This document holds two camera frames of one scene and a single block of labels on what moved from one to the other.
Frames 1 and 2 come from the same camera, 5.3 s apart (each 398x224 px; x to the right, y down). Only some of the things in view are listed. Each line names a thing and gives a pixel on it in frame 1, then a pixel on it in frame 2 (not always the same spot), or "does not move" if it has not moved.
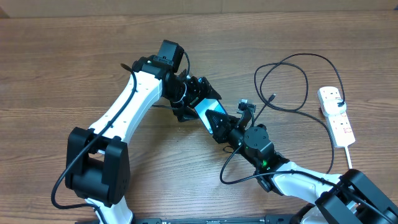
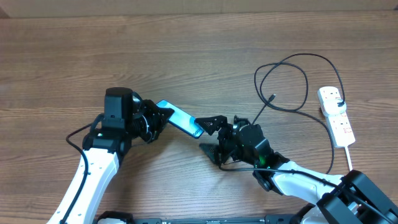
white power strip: (339, 124) does not move
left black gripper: (199, 92) to (159, 116)
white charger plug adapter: (331, 106) does not move
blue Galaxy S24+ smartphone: (209, 104) to (182, 120)
